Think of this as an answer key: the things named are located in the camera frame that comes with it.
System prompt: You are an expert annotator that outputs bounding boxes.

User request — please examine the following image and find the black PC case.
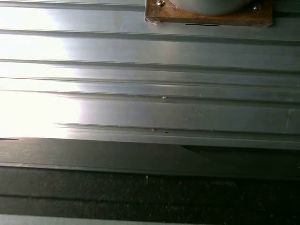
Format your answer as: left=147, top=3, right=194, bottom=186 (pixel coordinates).
left=0, top=164, right=300, bottom=225

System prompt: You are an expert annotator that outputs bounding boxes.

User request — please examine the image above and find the brown square base plate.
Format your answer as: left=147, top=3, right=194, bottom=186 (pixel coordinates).
left=144, top=0, right=274, bottom=28

